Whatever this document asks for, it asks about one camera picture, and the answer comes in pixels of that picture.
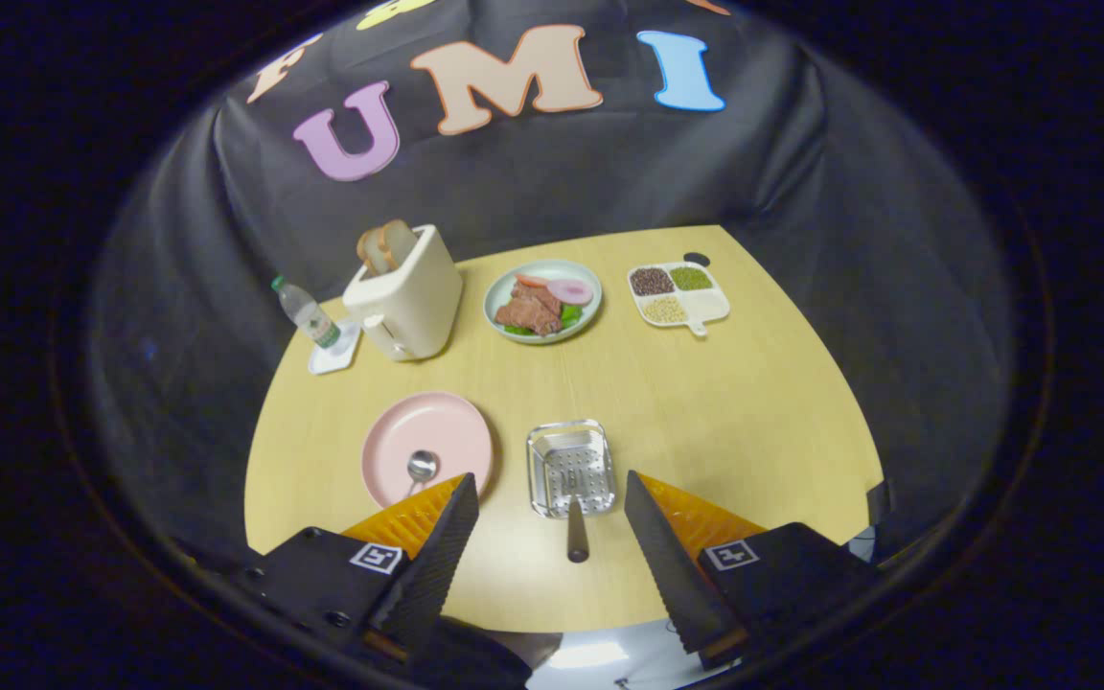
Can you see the small metal strainer basket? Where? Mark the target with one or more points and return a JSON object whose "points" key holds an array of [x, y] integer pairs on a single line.
{"points": [[552, 446]]}

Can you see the brown meat slices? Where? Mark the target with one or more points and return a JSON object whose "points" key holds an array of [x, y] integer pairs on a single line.
{"points": [[533, 311]]}

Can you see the yellow beans heap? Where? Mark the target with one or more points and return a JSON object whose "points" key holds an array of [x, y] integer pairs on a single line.
{"points": [[665, 310]]}

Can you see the pink plate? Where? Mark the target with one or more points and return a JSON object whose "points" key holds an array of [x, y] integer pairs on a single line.
{"points": [[427, 426]]}

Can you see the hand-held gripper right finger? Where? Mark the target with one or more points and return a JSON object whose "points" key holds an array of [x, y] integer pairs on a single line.
{"points": [[667, 565]]}

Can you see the pale green plate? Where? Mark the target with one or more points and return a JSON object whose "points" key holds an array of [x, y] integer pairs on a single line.
{"points": [[566, 270]]}

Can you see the dark brown beans heap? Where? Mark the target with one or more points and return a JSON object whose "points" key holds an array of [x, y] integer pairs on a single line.
{"points": [[652, 281]]}

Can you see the white divided tray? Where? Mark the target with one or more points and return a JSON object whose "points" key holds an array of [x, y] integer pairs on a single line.
{"points": [[705, 305]]}

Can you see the red sausage piece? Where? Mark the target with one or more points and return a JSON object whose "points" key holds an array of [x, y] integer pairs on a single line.
{"points": [[531, 281]]}

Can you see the person's dark clothing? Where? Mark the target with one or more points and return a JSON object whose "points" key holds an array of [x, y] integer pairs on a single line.
{"points": [[475, 661]]}

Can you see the white toaster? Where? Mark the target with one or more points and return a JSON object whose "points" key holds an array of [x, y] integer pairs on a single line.
{"points": [[413, 297]]}

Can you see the pink ham slice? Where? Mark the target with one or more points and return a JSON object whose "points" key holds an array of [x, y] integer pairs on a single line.
{"points": [[571, 291]]}

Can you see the green beans heap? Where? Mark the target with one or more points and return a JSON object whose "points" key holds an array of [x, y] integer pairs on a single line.
{"points": [[691, 278]]}

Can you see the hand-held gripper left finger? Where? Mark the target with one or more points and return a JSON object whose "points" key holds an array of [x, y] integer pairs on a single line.
{"points": [[437, 565]]}

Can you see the toast bread slice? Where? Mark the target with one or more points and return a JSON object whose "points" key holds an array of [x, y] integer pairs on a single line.
{"points": [[401, 240], [370, 251]]}

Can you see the green lettuce leaf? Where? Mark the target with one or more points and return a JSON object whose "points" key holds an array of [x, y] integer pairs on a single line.
{"points": [[571, 313]]}

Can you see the black table grommet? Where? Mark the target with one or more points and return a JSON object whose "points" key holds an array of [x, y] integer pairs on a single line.
{"points": [[697, 259]]}

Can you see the white square coaster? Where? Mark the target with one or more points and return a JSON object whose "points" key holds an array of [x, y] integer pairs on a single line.
{"points": [[333, 359]]}

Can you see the clear plastic water bottle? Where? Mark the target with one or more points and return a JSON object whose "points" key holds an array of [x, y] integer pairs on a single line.
{"points": [[308, 314]]}

